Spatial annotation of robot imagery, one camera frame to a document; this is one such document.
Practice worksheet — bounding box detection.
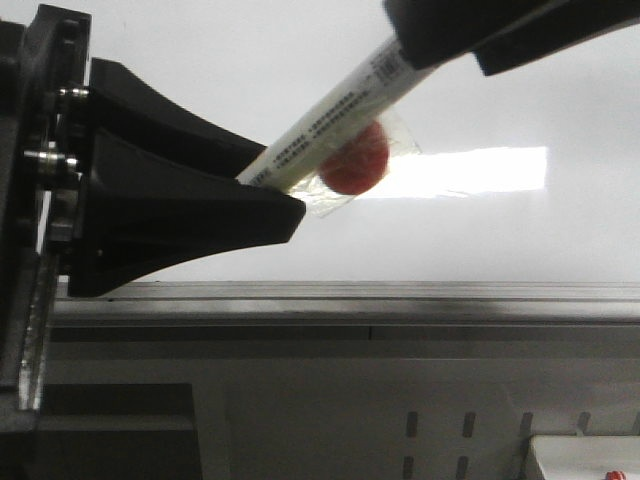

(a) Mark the white whiteboard surface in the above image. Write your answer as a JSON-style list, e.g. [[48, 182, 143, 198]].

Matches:
[[71, 1, 639, 282]]

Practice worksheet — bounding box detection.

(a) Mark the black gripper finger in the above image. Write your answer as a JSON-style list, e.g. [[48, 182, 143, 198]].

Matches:
[[68, 58, 306, 297], [384, 0, 639, 76]]

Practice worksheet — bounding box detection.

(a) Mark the white whiteboard marker black tip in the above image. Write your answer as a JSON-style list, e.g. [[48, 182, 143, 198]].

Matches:
[[237, 37, 436, 192]]

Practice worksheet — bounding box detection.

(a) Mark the red round magnet taped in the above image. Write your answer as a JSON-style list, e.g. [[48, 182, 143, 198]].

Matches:
[[318, 121, 390, 196]]

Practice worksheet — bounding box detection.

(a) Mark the black gripper body with screws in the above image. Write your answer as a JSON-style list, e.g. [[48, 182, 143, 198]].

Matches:
[[1, 5, 91, 435]]

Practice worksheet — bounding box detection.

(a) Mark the grey aluminium whiteboard frame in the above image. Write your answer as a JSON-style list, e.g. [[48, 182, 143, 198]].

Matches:
[[53, 281, 639, 343]]

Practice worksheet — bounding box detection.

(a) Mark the red capped marker in tray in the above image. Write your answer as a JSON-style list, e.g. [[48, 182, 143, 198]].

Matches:
[[604, 470, 627, 480]]

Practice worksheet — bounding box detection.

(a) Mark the white marker holder tray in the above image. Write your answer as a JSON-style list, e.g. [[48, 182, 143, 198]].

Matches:
[[525, 435, 639, 479]]

